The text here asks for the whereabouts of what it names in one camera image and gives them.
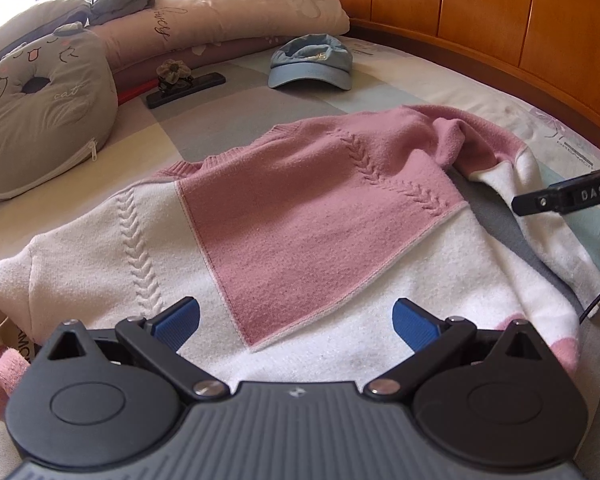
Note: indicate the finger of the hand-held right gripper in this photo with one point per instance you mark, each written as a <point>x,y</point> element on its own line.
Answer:
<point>545,201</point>

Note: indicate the pink floral pillow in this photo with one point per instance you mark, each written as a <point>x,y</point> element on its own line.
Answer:
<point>220,15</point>

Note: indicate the grey-blue folded cloth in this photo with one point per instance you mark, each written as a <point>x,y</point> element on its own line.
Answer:
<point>120,0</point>

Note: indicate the grey pillow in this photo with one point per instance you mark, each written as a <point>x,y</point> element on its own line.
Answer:
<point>25,25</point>

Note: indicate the grey cat face cushion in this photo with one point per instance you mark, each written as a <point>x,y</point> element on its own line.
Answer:
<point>45,125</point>

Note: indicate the pink and white sweater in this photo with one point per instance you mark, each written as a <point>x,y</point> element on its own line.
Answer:
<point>280,220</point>

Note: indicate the red stick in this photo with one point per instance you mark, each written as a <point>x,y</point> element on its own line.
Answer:
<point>135,95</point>

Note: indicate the light blue cap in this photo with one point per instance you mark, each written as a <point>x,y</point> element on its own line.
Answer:
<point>310,67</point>

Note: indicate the beige flower hair clip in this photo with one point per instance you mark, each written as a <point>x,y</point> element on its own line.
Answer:
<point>170,70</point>

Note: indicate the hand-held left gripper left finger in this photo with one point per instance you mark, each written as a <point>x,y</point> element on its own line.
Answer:
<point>177,322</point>

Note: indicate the wooden headboard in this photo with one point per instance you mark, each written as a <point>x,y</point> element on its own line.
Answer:
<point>480,15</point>

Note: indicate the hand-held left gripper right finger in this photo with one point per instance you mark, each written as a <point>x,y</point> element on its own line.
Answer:
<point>415,322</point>

